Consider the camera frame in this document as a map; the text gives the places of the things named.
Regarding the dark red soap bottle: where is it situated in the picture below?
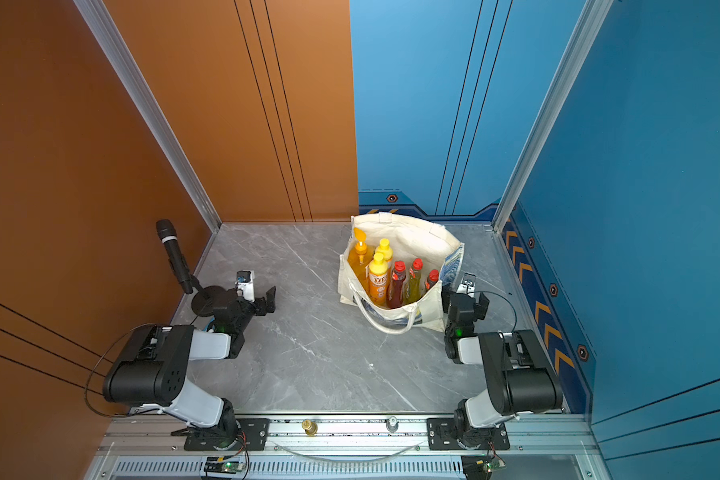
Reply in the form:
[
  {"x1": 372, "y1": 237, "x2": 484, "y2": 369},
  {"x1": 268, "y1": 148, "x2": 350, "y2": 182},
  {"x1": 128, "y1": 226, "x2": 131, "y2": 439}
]
[
  {"x1": 387, "y1": 260, "x2": 407, "y2": 309},
  {"x1": 424, "y1": 269, "x2": 440, "y2": 292}
]

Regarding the green soap bottle red cap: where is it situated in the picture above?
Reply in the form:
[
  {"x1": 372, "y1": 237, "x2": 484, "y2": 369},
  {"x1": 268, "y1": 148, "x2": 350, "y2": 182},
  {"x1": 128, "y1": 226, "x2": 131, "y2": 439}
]
[{"x1": 404, "y1": 258, "x2": 423, "y2": 305}]

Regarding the starry night canvas tote bag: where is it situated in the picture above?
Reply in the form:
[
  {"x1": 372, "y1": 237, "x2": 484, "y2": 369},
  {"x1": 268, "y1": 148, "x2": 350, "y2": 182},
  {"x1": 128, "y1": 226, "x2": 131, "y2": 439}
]
[{"x1": 338, "y1": 213, "x2": 464, "y2": 335}]

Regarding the orange bottle yellow cap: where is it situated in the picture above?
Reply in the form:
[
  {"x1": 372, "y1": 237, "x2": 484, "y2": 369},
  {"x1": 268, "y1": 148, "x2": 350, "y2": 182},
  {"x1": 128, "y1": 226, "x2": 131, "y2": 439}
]
[
  {"x1": 367, "y1": 252, "x2": 389, "y2": 307},
  {"x1": 375, "y1": 238, "x2": 394, "y2": 265}
]

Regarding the large orange dish soap bottle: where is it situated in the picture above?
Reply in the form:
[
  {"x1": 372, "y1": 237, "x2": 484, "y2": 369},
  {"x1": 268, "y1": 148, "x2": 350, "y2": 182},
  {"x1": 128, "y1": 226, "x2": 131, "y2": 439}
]
[{"x1": 348, "y1": 227, "x2": 373, "y2": 291}]

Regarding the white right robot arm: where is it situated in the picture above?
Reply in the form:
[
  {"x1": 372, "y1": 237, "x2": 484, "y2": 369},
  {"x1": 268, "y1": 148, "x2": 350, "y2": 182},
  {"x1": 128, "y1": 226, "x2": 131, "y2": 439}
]
[{"x1": 443, "y1": 292, "x2": 564, "y2": 449}]

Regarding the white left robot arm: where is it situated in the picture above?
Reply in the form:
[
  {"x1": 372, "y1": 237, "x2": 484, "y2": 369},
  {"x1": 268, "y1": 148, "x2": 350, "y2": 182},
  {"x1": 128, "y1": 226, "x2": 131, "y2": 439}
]
[{"x1": 102, "y1": 286, "x2": 277, "y2": 450}]

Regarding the black microphone on stand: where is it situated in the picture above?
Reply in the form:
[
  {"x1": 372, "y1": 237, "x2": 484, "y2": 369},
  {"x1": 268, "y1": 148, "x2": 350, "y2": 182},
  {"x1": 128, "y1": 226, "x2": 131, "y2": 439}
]
[{"x1": 156, "y1": 219, "x2": 224, "y2": 318}]

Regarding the circuit board right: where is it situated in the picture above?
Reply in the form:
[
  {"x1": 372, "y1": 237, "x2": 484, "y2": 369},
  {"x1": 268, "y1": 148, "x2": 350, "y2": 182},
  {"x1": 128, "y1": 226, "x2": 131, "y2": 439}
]
[{"x1": 461, "y1": 456, "x2": 506, "y2": 480}]

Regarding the green circuit board left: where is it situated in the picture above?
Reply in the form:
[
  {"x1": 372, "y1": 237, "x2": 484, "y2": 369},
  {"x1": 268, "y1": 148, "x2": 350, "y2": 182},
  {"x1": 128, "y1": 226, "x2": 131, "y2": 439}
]
[{"x1": 203, "y1": 457, "x2": 248, "y2": 476}]

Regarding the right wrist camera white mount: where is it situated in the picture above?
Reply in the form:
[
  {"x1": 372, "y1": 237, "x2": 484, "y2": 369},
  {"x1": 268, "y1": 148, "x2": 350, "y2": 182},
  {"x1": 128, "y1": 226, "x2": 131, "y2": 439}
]
[{"x1": 456, "y1": 272, "x2": 476, "y2": 297}]

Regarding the brass knob on rail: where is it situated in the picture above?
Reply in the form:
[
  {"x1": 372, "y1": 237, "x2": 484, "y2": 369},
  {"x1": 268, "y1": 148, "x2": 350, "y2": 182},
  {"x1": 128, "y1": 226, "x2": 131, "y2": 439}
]
[{"x1": 301, "y1": 419, "x2": 318, "y2": 437}]

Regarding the silver knob on rail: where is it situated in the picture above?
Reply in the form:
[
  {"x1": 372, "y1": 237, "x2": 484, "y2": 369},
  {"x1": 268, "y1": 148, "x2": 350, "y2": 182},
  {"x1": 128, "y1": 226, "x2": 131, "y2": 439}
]
[{"x1": 385, "y1": 416, "x2": 399, "y2": 434}]

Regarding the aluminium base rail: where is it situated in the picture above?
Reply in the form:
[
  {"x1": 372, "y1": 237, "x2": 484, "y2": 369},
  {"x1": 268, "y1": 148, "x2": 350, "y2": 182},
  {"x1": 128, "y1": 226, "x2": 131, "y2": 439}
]
[{"x1": 85, "y1": 412, "x2": 609, "y2": 479}]

